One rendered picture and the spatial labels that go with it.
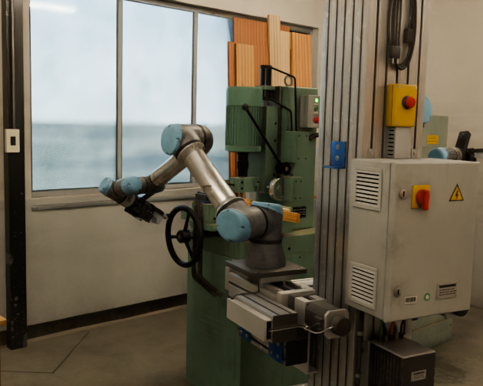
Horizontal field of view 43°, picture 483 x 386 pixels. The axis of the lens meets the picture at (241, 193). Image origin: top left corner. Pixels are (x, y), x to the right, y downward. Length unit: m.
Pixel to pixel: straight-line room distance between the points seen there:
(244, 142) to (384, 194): 1.22
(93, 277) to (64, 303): 0.24
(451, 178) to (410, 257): 0.27
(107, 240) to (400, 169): 2.63
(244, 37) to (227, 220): 2.74
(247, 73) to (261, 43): 0.32
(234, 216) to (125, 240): 2.17
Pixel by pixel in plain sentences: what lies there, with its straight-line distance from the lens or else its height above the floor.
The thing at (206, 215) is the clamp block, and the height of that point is 0.91.
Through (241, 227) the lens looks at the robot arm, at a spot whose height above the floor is 0.98.
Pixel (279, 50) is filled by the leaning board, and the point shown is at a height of 1.90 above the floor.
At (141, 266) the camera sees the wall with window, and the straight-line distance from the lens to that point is 4.29.
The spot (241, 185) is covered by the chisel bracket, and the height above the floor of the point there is 1.03.
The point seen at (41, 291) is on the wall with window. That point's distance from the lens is 3.97.
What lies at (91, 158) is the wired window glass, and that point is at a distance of 4.07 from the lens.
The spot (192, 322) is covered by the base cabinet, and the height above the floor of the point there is 0.33.
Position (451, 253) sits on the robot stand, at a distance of 2.00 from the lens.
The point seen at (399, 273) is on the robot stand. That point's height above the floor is 0.91.
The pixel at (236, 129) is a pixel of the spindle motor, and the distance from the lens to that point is 2.94.
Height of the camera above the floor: 1.33
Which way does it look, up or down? 6 degrees down
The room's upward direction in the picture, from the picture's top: 1 degrees clockwise
